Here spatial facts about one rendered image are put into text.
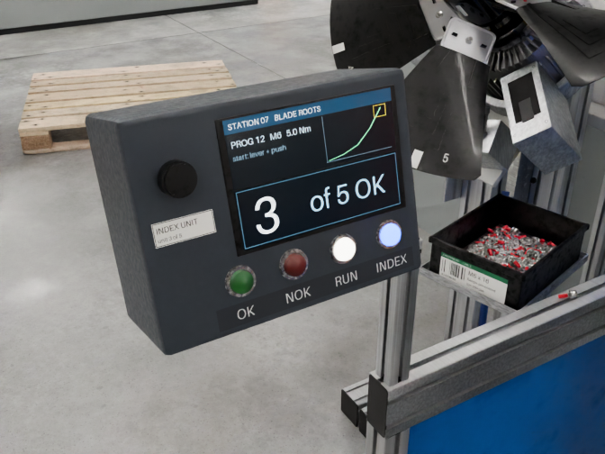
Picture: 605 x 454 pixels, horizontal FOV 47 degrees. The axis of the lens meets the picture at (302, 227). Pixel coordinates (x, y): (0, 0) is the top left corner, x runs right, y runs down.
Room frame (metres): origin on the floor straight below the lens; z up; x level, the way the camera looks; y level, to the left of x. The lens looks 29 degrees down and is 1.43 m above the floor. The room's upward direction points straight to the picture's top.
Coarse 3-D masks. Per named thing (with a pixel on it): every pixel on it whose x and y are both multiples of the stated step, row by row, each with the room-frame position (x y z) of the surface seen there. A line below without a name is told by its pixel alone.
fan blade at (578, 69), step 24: (552, 0) 1.21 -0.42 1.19; (528, 24) 1.12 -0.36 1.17; (552, 24) 1.11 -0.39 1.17; (576, 24) 1.10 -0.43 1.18; (600, 24) 1.09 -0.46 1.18; (552, 48) 1.05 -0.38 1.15; (576, 48) 1.04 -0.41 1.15; (600, 48) 1.03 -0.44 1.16; (576, 72) 0.99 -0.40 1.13; (600, 72) 0.98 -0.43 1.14
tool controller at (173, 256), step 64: (128, 128) 0.47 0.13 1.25; (192, 128) 0.49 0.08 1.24; (256, 128) 0.52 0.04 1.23; (320, 128) 0.54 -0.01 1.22; (384, 128) 0.57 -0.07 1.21; (128, 192) 0.46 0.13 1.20; (192, 192) 0.47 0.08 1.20; (320, 192) 0.53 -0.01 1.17; (384, 192) 0.56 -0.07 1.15; (128, 256) 0.49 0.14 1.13; (192, 256) 0.46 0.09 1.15; (256, 256) 0.49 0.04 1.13; (320, 256) 0.51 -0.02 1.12; (384, 256) 0.54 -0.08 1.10; (192, 320) 0.45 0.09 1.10; (256, 320) 0.47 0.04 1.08
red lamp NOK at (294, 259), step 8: (288, 256) 0.50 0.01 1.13; (296, 256) 0.50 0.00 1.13; (304, 256) 0.50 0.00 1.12; (280, 264) 0.49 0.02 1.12; (288, 264) 0.49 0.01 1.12; (296, 264) 0.49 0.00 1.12; (304, 264) 0.50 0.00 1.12; (288, 272) 0.49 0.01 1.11; (296, 272) 0.49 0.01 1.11; (304, 272) 0.50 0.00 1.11
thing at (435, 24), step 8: (424, 0) 1.37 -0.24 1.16; (440, 0) 1.35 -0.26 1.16; (424, 8) 1.37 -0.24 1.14; (432, 8) 1.36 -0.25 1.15; (440, 8) 1.35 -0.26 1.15; (448, 8) 1.35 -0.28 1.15; (432, 16) 1.36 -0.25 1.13; (448, 16) 1.35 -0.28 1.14; (456, 16) 1.34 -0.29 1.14; (432, 24) 1.36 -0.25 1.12; (440, 24) 1.36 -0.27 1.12; (432, 32) 1.36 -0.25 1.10; (440, 32) 1.36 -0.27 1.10
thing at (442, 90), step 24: (432, 48) 1.24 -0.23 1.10; (432, 72) 1.21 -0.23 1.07; (456, 72) 1.21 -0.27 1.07; (480, 72) 1.21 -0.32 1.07; (408, 96) 1.19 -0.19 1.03; (432, 96) 1.18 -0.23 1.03; (456, 96) 1.18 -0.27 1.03; (480, 96) 1.18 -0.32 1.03; (408, 120) 1.16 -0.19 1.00; (432, 120) 1.15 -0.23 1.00; (456, 120) 1.15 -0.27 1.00; (480, 120) 1.15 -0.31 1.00; (432, 144) 1.12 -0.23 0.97; (456, 144) 1.12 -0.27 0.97; (480, 144) 1.12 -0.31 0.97; (432, 168) 1.09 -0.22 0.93; (456, 168) 1.09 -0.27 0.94; (480, 168) 1.08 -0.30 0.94
